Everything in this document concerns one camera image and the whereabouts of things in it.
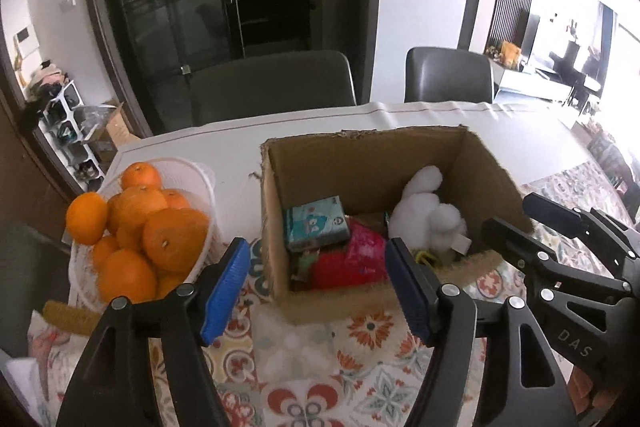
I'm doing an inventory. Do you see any yellow carabiner toy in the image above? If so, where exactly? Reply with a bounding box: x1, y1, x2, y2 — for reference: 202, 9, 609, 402
413, 251, 442, 268

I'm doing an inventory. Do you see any white plush toy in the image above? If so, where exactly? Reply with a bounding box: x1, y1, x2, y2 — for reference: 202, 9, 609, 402
387, 166, 472, 265

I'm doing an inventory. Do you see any pink snack packet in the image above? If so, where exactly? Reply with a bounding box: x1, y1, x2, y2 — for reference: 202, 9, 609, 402
345, 220, 386, 274

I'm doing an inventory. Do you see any red fluffy pompom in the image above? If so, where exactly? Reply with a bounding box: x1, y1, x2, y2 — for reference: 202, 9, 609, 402
308, 253, 387, 291

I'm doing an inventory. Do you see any teal cartoon tissue pack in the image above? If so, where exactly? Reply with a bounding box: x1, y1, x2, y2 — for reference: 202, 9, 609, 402
283, 196, 350, 253

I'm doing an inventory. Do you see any person's right hand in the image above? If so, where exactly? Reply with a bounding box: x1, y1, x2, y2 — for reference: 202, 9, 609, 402
567, 366, 639, 426

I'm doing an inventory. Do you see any woven wicker tissue box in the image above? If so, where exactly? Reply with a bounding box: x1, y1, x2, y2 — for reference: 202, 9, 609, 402
42, 300, 101, 337

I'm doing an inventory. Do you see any floral fabric cover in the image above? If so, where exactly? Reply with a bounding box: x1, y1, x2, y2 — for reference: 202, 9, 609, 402
1, 311, 88, 426

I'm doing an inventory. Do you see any orange fruit front large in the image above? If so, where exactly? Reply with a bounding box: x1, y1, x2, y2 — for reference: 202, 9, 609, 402
142, 208, 209, 277

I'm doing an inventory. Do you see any dark chair near left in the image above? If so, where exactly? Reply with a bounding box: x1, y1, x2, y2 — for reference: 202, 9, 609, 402
0, 221, 70, 358

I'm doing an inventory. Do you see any orange fruit left outer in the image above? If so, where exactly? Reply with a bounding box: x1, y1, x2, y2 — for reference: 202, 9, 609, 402
65, 192, 108, 246

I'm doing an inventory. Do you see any white plastic fruit basket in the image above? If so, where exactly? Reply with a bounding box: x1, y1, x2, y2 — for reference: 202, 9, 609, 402
65, 157, 222, 312

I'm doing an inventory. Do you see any orange fruit right top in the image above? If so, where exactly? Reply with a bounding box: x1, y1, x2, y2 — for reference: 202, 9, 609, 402
120, 162, 162, 191

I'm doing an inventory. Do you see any dark grey chair right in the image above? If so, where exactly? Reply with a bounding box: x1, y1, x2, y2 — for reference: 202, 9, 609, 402
405, 46, 495, 103

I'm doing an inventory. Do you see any dark grey chair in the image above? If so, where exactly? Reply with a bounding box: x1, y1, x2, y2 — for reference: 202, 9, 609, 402
405, 46, 495, 103
190, 50, 356, 126

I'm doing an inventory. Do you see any brown cardboard box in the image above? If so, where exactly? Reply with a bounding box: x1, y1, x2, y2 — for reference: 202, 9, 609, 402
260, 126, 534, 325

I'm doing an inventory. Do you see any white shoe rack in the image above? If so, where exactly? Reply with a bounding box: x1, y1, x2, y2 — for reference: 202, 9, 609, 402
38, 80, 105, 192

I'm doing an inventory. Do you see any dark grey chair left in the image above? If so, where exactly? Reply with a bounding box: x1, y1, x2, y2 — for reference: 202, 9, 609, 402
190, 50, 356, 126

